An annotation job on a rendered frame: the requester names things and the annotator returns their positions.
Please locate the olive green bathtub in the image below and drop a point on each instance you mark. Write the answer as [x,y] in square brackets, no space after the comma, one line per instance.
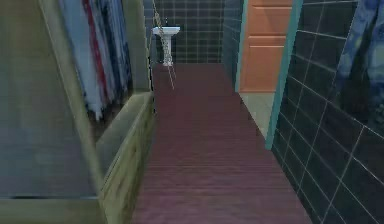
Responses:
[126,143]

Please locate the orange room door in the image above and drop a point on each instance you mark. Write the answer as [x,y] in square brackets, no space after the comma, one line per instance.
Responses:
[263,46]

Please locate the striped blue shower curtain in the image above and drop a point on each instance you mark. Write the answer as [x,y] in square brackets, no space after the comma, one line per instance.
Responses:
[96,53]

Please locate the white pedestal sink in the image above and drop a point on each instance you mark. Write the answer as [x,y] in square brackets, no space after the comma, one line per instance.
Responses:
[167,40]

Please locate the blue framed wall picture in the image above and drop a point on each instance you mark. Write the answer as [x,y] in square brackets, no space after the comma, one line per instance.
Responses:
[361,63]

